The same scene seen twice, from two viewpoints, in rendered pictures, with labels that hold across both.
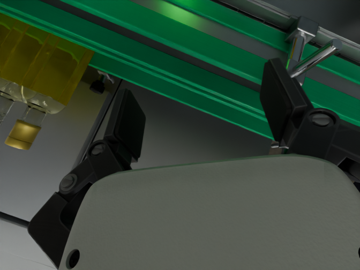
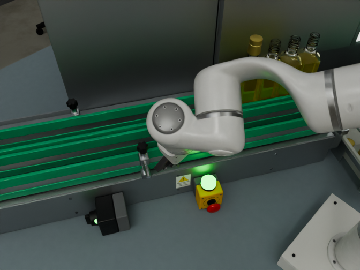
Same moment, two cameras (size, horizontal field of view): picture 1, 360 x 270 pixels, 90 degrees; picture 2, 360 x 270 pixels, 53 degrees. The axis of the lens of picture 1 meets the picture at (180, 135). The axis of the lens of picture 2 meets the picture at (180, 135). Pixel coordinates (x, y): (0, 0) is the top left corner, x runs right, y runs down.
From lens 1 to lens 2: 72 cm
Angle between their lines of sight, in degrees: 41
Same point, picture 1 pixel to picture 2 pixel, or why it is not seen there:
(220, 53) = not seen: hidden behind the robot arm
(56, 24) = (252, 110)
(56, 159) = (237, 8)
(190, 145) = (136, 63)
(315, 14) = (143, 181)
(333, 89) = (117, 164)
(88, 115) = (225, 47)
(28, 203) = not seen: outside the picture
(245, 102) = (141, 132)
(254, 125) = (111, 114)
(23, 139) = (253, 46)
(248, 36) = not seen: hidden behind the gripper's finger
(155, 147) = (165, 47)
